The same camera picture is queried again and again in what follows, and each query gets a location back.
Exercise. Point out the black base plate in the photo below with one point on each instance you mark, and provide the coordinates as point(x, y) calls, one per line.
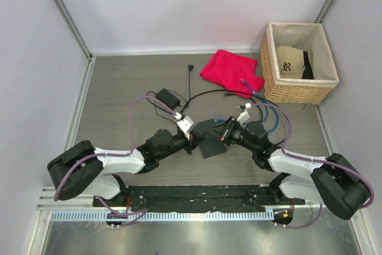
point(202, 199)

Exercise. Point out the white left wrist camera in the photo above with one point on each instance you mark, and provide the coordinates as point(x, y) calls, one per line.
point(185, 124)

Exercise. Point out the black network switch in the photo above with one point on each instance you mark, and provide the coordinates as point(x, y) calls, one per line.
point(211, 146)

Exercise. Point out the wicker basket with liner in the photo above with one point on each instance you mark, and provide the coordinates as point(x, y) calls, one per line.
point(309, 37)

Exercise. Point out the beige baseball cap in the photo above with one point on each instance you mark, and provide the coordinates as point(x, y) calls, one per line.
point(290, 62)

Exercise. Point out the white slotted cable duct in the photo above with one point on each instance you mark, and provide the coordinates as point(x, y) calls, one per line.
point(104, 215)

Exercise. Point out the black item in basket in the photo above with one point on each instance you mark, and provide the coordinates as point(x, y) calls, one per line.
point(307, 73)

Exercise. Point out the black power adapter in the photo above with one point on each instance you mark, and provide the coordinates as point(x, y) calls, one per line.
point(168, 99)

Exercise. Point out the red cloth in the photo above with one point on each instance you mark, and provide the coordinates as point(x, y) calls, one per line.
point(233, 72)

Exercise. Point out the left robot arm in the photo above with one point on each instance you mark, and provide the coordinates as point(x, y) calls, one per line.
point(84, 169)

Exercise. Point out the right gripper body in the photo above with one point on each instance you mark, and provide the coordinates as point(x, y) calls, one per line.
point(238, 135)

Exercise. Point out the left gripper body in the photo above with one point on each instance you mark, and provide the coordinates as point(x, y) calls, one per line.
point(178, 143)

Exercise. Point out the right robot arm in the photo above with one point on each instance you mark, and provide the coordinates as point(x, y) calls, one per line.
point(331, 181)

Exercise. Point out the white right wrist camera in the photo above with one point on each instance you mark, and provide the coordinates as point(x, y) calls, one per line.
point(244, 115)

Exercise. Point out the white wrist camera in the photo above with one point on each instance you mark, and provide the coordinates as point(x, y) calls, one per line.
point(244, 115)
point(185, 124)

